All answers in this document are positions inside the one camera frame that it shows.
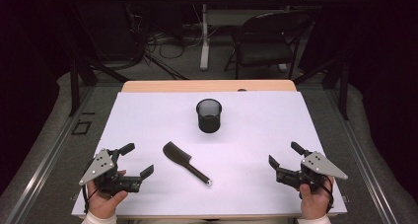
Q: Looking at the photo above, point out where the person's left hand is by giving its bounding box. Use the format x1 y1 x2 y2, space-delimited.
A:
87 180 129 220

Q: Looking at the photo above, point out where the left hand-held gripper black cable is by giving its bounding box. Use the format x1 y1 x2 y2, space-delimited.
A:
82 179 100 216

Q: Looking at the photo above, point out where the hand-held gripper black cable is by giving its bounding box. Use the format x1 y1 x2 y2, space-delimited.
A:
314 176 335 215
82 179 100 216

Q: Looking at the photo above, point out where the person's right hand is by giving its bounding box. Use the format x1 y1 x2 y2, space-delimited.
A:
299 177 335 221

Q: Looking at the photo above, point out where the white table mat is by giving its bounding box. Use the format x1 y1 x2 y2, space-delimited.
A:
71 91 348 217

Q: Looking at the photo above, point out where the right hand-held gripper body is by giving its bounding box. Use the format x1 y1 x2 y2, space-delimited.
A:
275 150 349 193

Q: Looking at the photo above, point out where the metal floor rail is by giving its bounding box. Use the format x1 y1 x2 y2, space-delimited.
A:
0 85 97 224
328 85 400 224

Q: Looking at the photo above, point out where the right hand-held gripper black cable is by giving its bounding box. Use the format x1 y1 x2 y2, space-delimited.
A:
314 176 335 215

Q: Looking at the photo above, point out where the wooden table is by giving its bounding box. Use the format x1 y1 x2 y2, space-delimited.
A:
121 79 298 94

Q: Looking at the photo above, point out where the black mesh pen cup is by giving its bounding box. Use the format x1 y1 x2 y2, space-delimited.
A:
195 98 223 134

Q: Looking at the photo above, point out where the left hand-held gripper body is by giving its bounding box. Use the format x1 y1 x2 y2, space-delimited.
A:
78 147 143 197

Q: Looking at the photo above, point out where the black metal stand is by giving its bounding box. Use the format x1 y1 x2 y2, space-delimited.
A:
293 57 350 121
68 50 131 118

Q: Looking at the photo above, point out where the bundle of floor cables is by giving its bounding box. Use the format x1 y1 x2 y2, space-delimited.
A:
126 3 205 70

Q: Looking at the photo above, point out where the black folding chair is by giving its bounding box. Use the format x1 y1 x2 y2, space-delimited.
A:
224 10 314 81

